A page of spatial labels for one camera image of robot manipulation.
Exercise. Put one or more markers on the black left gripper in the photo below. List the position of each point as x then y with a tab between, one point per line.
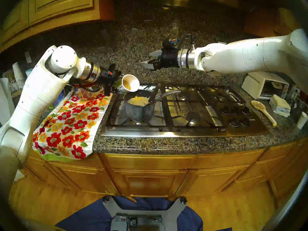
105	80

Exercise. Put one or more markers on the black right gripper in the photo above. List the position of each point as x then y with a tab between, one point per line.
169	59

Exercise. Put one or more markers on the white paper oats cup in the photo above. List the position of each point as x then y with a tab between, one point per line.
133	79

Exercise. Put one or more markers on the black cooking spoon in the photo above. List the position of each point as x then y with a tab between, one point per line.
154	93

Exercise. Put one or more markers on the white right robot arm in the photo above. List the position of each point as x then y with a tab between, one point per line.
240	56

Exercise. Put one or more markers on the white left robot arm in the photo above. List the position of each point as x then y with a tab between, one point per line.
36	95

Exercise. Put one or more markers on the yellow ceramic spoon rest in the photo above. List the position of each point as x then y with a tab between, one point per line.
258	105

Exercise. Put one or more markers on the steel pan red rim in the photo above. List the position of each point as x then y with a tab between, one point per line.
92	89

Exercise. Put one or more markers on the dark grey saucepan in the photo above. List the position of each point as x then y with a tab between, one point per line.
138	113

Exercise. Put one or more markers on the blue foil box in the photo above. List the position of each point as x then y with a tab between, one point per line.
59	98

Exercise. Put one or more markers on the floral kitchen towel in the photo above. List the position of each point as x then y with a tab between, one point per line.
69	131

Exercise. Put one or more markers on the black cooktop knob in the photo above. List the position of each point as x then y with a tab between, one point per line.
244	121
235	110
225	110
233	122
245	110

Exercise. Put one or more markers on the blue dotted paper cup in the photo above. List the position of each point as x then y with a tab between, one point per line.
28	72

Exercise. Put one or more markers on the stack of white cups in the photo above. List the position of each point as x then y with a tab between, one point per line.
18	74

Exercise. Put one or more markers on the wooden base cabinets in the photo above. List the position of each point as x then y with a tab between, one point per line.
149	180

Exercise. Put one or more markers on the white toaster oven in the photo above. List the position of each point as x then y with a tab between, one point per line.
252	85

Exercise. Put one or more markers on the cup of wooden sticks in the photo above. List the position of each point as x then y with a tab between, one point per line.
14	85

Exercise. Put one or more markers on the white paper towel roll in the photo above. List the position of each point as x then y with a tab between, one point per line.
6	100

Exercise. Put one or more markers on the stainless gas cooktop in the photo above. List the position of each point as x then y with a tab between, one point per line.
252	130

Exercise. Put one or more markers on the folded dish cloth stack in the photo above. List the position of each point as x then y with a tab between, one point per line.
279	105

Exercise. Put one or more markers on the blue floor cloth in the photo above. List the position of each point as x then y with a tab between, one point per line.
89	218

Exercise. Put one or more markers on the single white paper cup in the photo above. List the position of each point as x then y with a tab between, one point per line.
302	121

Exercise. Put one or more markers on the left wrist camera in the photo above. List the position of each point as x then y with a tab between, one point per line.
114	71

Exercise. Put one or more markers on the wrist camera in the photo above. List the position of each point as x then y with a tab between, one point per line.
168	44
114	71

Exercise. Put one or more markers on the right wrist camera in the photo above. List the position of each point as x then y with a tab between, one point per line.
168	44

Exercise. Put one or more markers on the white wall outlet plate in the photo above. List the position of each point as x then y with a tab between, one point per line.
28	57

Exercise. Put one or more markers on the wooden wall cabinet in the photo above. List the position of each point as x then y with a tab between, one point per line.
284	21
60	4

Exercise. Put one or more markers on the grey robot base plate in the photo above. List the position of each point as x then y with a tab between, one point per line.
173	213

